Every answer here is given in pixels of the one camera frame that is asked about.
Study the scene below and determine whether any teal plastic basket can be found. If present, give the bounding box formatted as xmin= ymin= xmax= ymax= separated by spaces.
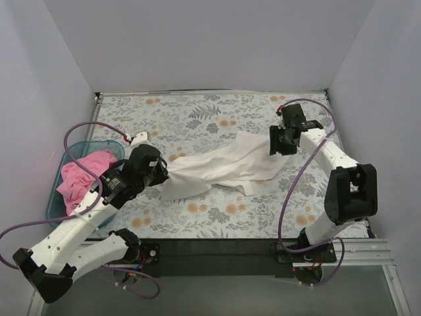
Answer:
xmin=45 ymin=140 xmax=125 ymax=219

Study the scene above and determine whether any aluminium frame rail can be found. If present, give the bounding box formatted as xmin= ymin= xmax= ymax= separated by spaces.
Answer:
xmin=25 ymin=237 xmax=412 ymax=316

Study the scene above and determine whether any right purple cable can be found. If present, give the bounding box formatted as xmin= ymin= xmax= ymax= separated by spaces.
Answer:
xmin=275 ymin=98 xmax=345 ymax=288

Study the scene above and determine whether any floral table cloth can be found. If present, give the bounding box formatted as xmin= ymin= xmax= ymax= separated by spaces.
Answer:
xmin=92 ymin=93 xmax=328 ymax=238

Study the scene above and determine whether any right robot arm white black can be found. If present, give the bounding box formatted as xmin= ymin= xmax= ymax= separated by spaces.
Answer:
xmin=269 ymin=99 xmax=378 ymax=262

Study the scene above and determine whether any white t shirt robot print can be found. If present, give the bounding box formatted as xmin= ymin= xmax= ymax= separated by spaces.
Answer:
xmin=161 ymin=131 xmax=289 ymax=201

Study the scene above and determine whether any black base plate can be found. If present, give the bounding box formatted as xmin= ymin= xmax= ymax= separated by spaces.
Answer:
xmin=133 ymin=238 xmax=337 ymax=278

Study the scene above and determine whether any purple cable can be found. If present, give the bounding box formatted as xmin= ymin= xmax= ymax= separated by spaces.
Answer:
xmin=275 ymin=98 xmax=345 ymax=288
xmin=0 ymin=121 xmax=161 ymax=300

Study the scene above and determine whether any pink t shirt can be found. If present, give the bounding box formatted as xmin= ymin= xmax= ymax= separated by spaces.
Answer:
xmin=57 ymin=150 xmax=117 ymax=215

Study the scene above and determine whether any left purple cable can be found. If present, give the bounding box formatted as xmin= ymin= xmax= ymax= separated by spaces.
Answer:
xmin=0 ymin=121 xmax=161 ymax=300

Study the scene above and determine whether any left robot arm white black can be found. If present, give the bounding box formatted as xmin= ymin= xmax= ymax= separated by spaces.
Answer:
xmin=12 ymin=144 xmax=168 ymax=303

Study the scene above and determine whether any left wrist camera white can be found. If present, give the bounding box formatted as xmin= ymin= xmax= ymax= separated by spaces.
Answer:
xmin=124 ymin=131 xmax=151 ymax=148

